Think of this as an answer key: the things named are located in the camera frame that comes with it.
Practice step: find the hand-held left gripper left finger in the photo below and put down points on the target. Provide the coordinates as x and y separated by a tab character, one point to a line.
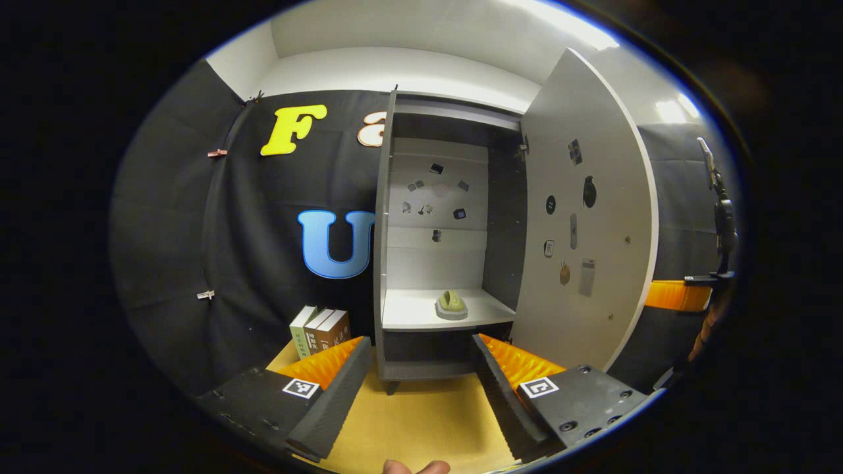
332	401

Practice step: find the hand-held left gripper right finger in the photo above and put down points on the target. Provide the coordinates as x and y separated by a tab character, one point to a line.
504	401

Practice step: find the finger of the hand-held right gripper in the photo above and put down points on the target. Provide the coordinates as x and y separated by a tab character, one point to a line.
678	295

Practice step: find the grey coaster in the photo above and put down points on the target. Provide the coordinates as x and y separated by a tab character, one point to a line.
451	316

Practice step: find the beige cabinet door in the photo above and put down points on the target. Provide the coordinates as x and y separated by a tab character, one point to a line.
606	197

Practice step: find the grey cabinet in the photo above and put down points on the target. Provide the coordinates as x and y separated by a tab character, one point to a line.
435	263

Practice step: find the green book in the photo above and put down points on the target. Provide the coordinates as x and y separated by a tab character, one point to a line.
299	336

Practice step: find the black backdrop cloth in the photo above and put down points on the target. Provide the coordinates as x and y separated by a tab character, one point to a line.
171	230

